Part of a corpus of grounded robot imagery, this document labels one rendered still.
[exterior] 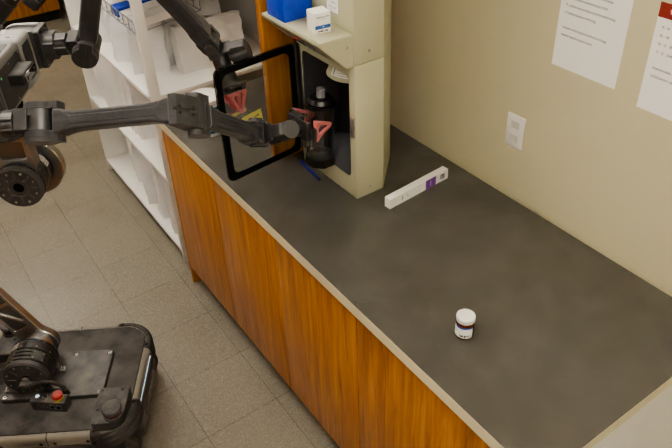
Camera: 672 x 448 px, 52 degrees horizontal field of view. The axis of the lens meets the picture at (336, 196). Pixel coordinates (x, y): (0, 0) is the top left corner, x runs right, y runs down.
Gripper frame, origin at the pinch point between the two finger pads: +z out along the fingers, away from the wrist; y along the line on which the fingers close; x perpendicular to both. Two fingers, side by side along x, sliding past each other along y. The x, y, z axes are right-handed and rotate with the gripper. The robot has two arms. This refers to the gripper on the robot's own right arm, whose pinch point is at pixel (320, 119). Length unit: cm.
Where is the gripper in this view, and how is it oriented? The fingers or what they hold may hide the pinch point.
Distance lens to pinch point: 225.8
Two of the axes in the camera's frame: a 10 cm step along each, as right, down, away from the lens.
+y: -6.2, -4.4, 6.5
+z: 7.8, -3.3, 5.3
